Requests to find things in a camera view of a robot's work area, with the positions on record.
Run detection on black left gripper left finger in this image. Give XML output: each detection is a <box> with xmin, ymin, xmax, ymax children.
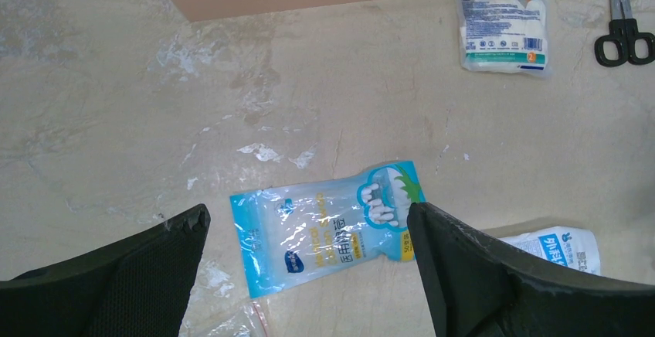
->
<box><xmin>1</xmin><ymin>204</ymin><xmax>211</xmax><ymax>336</ymax></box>

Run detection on white gauze dressing packet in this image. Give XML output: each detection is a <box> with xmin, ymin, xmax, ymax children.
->
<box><xmin>501</xmin><ymin>226</ymin><xmax>601</xmax><ymax>275</ymax></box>

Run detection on black handled scissors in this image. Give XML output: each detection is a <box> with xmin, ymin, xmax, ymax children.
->
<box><xmin>594</xmin><ymin>0</ymin><xmax>654</xmax><ymax>67</ymax></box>

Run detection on clear bag blue packets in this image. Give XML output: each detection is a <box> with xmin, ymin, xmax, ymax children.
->
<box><xmin>179</xmin><ymin>301</ymin><xmax>270</xmax><ymax>337</ymax></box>

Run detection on blue cotton swab bag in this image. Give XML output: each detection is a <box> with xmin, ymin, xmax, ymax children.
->
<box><xmin>229</xmin><ymin>161</ymin><xmax>426</xmax><ymax>298</ymax></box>

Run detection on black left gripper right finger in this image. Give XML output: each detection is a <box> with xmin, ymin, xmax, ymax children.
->
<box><xmin>408</xmin><ymin>203</ymin><xmax>654</xmax><ymax>336</ymax></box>

